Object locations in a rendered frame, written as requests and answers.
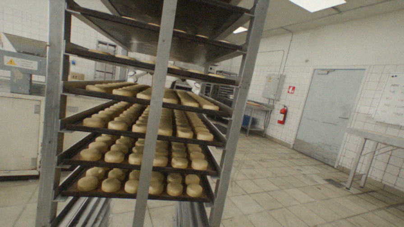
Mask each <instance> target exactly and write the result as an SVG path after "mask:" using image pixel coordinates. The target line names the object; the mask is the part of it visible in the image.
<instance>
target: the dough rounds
mask: <svg viewBox="0 0 404 227"><path fill-rule="evenodd" d="M139 177H140V170H132V169H120V168H102V167H89V168H88V169H87V170H86V171H85V173H84V174H83V175H82V176H81V177H80V178H79V179H78V180H77V181H76V182H75V183H74V184H73V186H72V187H71V188H70V189H69V190H68V191H87V192H108V193H127V194H137V192H138V184H139ZM148 194H149V195H170V196H186V197H201V198H207V196H206V193H205V189H204V186H203V183H202V180H201V177H200V175H195V174H184V173H167V172H156V171H152V173H151V181H150V187H149V193H148Z"/></svg>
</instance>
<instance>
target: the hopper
mask: <svg viewBox="0 0 404 227"><path fill-rule="evenodd" d="M2 33H3V34H4V35H5V37H6V38H7V39H8V41H9V42H10V44H11V45H12V46H13V48H14V49H15V51H16V52H18V53H23V54H29V55H34V56H39V57H44V58H47V43H48V42H45V41H40V40H35V39H31V38H27V37H23V36H17V35H13V34H9V33H5V32H2Z"/></svg>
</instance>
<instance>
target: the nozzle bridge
mask: <svg viewBox="0 0 404 227"><path fill-rule="evenodd" d="M70 66H71V62H69V75H70ZM46 68H47V58H44V57H39V56H34V55H29V54H23V53H18V52H14V51H9V50H1V49H0V70H6V71H11V72H10V92H11V93H17V94H25V95H31V94H32V75H38V76H44V77H46Z"/></svg>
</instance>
